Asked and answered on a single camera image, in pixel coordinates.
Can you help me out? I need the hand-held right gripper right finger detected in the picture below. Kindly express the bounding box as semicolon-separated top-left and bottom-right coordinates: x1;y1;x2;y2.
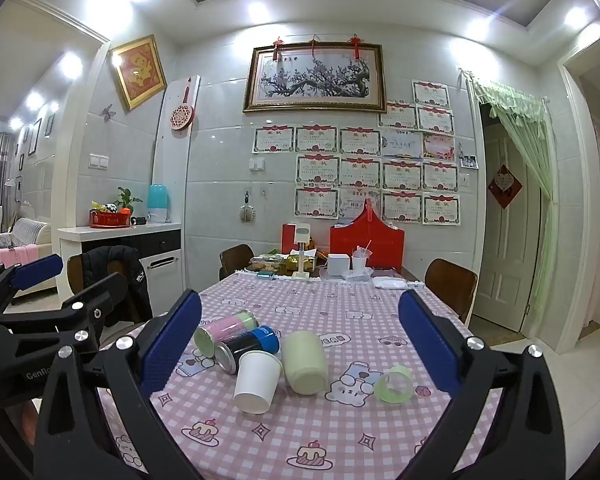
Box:
398;289;586;480

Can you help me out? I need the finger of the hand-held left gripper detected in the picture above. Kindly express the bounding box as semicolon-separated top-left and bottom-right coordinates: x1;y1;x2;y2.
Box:
0;272;129;357
0;253;64;313

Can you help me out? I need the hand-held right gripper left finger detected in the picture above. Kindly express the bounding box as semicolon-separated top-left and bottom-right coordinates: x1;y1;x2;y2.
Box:
30;289;203;480

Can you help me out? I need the white paper cup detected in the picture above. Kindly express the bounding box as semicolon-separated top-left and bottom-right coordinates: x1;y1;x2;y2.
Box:
233;350;284;415

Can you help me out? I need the white cup with straws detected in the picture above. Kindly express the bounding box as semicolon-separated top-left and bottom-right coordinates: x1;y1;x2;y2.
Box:
351;244;373;274

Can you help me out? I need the cream plastic cup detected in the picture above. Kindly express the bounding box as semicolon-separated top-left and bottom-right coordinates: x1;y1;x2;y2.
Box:
281;330;329;395

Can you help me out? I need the pink blanket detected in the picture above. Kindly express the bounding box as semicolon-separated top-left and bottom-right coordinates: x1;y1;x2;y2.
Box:
0;243;39;269

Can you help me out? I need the black jacket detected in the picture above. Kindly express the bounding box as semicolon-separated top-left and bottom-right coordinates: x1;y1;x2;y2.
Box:
81;246;153;326

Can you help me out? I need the green tape roll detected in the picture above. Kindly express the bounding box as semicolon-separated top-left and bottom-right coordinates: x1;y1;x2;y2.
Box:
374;365;413;404

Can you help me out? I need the light sofa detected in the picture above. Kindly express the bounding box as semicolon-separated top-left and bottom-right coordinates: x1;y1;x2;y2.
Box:
0;216;52;302

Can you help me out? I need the pink and green can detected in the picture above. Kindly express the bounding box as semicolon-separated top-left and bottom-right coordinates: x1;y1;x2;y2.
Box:
194;311;259;358

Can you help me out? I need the white side cabinet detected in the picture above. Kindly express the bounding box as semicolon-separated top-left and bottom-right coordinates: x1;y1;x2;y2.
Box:
57;222;183;307

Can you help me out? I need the black and blue can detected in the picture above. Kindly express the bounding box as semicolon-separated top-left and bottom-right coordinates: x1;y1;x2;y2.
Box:
215;325;281;375

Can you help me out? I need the red fruit tray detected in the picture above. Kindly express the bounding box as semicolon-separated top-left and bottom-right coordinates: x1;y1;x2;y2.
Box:
89;202;132;230

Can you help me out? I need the brown wooden chair back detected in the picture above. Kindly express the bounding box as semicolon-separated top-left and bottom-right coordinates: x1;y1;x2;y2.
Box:
219;244;255;281

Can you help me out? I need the small green potted plant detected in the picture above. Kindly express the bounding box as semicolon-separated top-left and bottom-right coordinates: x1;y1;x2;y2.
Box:
116;187;144;212

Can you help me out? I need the white panel door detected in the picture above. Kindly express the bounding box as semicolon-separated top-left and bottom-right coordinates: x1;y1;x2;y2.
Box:
472;124;531;334

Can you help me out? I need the light blue thermos jug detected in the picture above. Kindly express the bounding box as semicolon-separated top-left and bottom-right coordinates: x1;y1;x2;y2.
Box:
147;184;173;224

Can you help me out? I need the red gift bag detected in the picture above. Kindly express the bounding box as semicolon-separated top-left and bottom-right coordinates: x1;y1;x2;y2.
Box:
329;198;406;269

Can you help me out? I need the snack box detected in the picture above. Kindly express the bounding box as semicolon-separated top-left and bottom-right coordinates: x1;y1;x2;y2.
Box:
249;254;321;274

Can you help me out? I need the pink checked tablecloth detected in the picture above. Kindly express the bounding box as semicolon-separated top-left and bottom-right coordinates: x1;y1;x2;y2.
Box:
97;267;505;480

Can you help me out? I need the white leaning board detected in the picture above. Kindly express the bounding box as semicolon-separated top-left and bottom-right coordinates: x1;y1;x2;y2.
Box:
152;74;201;224

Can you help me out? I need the white desk stand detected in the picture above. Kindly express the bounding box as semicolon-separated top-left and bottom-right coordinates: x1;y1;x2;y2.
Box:
293;222;313;279

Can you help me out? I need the red diamond door decoration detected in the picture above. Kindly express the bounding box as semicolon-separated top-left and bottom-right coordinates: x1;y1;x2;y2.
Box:
487;164;523;210

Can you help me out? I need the round red hanging ornament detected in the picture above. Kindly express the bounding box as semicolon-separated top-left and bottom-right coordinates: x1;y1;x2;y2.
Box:
169;85;195;131

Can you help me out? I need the framed red gold picture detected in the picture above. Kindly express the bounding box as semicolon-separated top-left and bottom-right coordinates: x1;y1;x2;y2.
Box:
109;34;168;112

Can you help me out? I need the green lace curtain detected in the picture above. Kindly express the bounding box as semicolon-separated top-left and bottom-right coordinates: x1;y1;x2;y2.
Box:
466;71;556;357

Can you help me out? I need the framed plum blossom painting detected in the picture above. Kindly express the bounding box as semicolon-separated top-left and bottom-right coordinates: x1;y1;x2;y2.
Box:
243;44;387;113

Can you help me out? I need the hanging wall brush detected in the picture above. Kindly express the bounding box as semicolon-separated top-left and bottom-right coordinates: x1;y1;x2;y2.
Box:
239;190;256;224

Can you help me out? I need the group of wall certificates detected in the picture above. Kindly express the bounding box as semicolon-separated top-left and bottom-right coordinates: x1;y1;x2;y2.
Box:
251;79;461;226

